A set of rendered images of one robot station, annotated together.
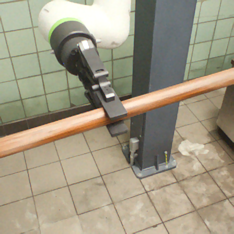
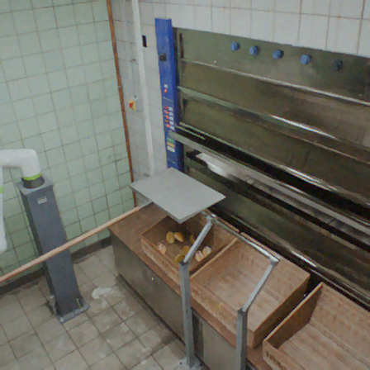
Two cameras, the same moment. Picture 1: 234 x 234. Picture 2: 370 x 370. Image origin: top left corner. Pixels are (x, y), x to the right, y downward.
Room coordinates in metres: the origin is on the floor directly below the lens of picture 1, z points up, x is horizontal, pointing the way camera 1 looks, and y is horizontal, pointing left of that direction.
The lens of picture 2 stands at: (-1.27, -0.59, 2.49)
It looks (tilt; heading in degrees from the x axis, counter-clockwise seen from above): 29 degrees down; 345
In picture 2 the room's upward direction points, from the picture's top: 4 degrees counter-clockwise
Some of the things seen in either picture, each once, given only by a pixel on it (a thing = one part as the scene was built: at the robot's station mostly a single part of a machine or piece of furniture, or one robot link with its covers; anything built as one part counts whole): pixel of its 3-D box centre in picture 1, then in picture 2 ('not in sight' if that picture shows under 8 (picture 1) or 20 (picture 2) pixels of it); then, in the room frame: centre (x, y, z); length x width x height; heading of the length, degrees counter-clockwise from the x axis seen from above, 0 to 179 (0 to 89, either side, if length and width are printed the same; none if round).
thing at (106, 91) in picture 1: (105, 85); not in sight; (0.42, 0.02, 1.16); 0.05 x 0.01 x 0.03; 22
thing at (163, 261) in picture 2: not in sight; (187, 240); (0.89, -1.17, 0.72); 0.56 x 0.49 x 0.28; 20
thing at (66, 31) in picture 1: (75, 45); not in sight; (0.61, 0.09, 1.13); 0.12 x 0.06 x 0.09; 112
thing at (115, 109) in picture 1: (111, 103); not in sight; (0.40, 0.01, 1.15); 0.07 x 0.03 x 0.01; 22
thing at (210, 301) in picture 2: not in sight; (247, 285); (0.35, -1.38, 0.72); 0.56 x 0.49 x 0.28; 22
